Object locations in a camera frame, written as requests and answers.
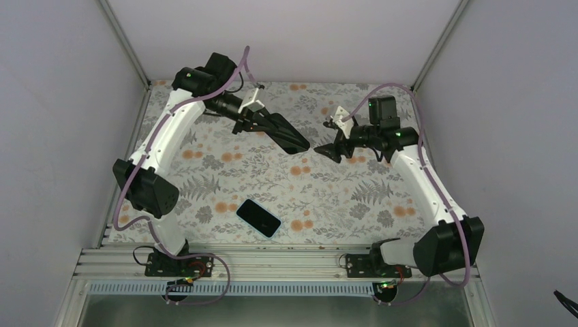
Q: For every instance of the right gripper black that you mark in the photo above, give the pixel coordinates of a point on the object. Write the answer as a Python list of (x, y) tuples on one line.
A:
[(332, 148)]

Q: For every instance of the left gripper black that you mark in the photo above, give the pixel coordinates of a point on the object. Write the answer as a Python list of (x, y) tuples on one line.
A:
[(248, 118)]

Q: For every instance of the black phone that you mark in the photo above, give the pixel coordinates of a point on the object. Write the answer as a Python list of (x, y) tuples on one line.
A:
[(285, 135), (259, 218)]

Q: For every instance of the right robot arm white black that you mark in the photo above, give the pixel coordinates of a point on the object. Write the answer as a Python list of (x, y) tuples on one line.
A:
[(453, 239)]

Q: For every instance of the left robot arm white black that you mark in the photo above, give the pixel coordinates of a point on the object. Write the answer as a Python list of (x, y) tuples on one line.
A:
[(146, 196)]

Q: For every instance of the black phone in blue case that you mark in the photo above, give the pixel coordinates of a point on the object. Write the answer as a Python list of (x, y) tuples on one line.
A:
[(259, 218)]

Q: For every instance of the floral patterned table mat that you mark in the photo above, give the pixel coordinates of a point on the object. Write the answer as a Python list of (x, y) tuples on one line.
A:
[(357, 201)]

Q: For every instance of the black object at right edge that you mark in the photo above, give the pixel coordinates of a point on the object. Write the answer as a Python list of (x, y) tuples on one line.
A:
[(567, 303)]

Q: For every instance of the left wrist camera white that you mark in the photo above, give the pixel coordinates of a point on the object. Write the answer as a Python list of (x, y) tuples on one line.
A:
[(251, 101)]

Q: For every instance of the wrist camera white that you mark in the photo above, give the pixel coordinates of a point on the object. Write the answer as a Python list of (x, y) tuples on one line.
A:
[(251, 101), (341, 121)]

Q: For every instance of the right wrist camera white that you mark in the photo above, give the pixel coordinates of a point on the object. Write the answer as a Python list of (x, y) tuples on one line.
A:
[(341, 121)]

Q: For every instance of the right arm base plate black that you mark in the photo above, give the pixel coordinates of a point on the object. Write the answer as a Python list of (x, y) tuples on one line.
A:
[(360, 266)]

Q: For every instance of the left aluminium frame post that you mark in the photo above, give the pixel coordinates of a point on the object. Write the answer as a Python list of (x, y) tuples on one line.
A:
[(121, 36)]

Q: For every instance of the aluminium frame post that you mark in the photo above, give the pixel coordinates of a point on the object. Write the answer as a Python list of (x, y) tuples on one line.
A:
[(121, 36), (440, 43)]

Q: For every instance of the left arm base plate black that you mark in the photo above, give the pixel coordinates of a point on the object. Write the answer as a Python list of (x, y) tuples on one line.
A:
[(160, 265)]

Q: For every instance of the right aluminium frame post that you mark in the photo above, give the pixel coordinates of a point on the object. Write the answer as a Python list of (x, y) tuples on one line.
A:
[(440, 43)]

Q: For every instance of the slotted grey cable duct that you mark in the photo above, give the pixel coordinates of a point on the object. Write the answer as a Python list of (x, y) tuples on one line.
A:
[(236, 288)]

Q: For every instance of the aluminium rail front frame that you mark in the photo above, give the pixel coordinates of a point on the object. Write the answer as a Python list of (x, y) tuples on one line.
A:
[(244, 263)]

